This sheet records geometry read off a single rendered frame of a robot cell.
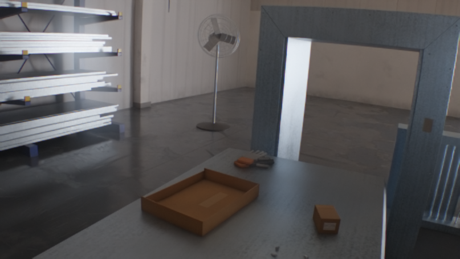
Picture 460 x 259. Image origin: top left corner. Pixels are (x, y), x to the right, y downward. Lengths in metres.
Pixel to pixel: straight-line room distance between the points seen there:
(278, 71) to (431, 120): 0.97
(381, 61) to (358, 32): 7.80
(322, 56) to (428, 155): 8.19
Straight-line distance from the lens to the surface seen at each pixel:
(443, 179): 3.02
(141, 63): 6.62
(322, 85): 10.14
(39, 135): 4.26
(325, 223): 1.28
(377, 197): 1.71
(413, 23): 2.08
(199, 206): 1.39
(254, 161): 1.89
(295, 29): 2.18
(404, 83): 9.88
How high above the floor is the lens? 1.29
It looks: 14 degrees down
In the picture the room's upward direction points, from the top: 4 degrees clockwise
